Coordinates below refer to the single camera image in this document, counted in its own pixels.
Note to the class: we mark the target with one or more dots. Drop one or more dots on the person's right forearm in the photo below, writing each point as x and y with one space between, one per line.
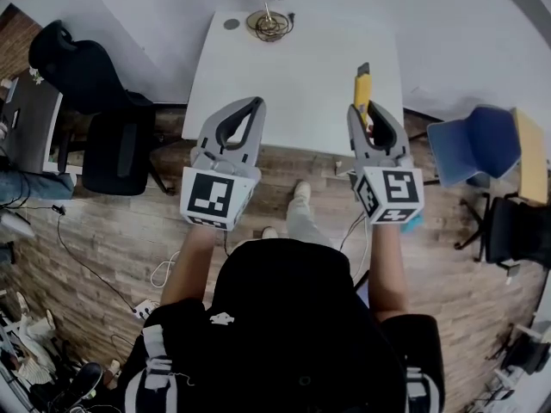
387 269

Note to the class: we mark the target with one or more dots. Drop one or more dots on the white table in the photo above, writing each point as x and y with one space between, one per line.
292 84

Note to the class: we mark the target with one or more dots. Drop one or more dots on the black sneaker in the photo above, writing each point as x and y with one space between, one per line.
82 383

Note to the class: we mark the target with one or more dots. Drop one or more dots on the black wheeled chair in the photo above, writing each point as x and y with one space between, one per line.
516 230

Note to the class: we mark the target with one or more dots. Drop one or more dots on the person's light trouser leg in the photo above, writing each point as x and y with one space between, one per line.
303 224

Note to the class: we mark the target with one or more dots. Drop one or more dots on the person's left forearm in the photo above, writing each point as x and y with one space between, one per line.
189 265

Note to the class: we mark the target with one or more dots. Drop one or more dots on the grey round disc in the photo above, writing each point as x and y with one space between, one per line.
231 23

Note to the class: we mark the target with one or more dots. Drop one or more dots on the blue plastic chair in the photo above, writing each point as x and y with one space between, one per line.
478 144

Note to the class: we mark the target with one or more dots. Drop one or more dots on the black office chair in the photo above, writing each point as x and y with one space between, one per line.
99 114

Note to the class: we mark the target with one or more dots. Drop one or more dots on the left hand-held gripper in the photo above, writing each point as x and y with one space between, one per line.
211 194

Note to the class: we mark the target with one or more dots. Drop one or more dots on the person's white shoe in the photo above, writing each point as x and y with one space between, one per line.
302 189
270 232

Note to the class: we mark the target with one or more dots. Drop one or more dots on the yellow wooden board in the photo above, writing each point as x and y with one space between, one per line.
531 157

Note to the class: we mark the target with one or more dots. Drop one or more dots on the person's black shirt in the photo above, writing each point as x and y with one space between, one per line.
280 338

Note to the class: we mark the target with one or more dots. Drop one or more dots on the gold lamp base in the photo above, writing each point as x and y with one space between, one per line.
267 22

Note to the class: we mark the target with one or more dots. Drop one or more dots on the yellow utility knife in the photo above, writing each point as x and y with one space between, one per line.
363 90

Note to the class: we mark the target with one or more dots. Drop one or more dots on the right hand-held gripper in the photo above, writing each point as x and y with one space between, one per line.
394 192

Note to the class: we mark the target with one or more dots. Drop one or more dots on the white power strip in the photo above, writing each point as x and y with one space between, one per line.
146 309

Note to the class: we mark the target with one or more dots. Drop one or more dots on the teal cloth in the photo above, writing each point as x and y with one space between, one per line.
412 224

